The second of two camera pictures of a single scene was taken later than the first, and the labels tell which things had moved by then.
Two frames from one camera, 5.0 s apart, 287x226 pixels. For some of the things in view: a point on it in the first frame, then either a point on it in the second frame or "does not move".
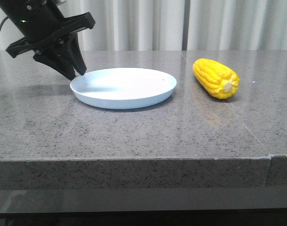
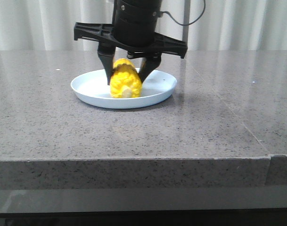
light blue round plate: (123, 88) does not move
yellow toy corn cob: (217, 80) to (125, 82)
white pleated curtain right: (241, 25) does not move
